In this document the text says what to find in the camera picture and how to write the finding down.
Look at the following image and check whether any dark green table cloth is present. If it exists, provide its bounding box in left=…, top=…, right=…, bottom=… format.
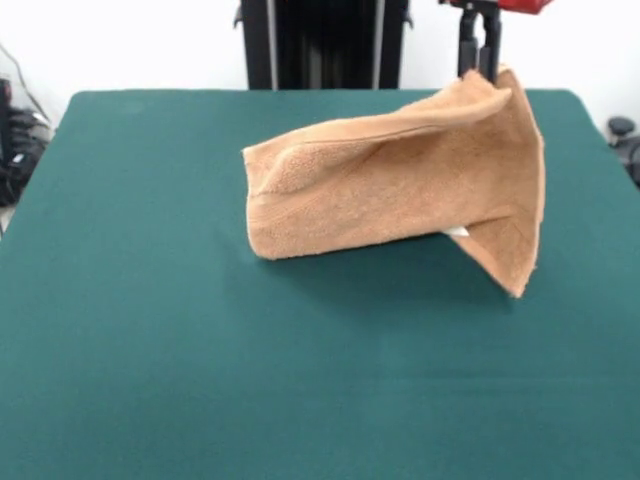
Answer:
left=0, top=88, right=640, bottom=480

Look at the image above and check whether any tan terry towel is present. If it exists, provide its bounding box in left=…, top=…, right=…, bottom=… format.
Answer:
left=241, top=64, right=547, bottom=300

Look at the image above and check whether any black bag pile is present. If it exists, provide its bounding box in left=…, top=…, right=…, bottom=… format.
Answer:
left=0, top=107, right=54, bottom=207

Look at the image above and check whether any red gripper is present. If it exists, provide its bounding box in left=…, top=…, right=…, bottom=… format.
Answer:
left=437, top=0, right=552, bottom=84

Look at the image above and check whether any black round chair part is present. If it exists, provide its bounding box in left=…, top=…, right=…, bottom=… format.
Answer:
left=607, top=116, right=640, bottom=190

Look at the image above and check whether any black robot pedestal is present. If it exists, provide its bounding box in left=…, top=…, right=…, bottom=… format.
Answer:
left=233, top=0, right=415, bottom=91

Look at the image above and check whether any thin grey wall cable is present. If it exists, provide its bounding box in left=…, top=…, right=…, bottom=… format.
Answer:
left=0, top=42, right=51, bottom=124

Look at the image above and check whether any black case with red mark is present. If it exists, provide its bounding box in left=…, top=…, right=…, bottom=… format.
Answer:
left=0, top=77, right=13, bottom=164

